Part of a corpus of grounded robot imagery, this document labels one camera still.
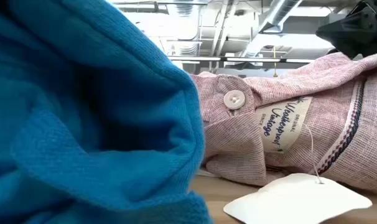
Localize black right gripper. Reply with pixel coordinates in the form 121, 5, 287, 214
315, 0, 377, 60

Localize pink woven shirt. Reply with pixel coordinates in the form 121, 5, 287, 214
190, 49, 377, 195

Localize white paper hang tag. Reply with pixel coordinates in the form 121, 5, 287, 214
222, 172, 373, 224

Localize bright blue knit garment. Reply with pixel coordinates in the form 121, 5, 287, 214
0, 0, 214, 224

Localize silver ventilation duct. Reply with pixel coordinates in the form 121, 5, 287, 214
240, 0, 304, 58

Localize yellow hanging cord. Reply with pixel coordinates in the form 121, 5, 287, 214
271, 45, 279, 78

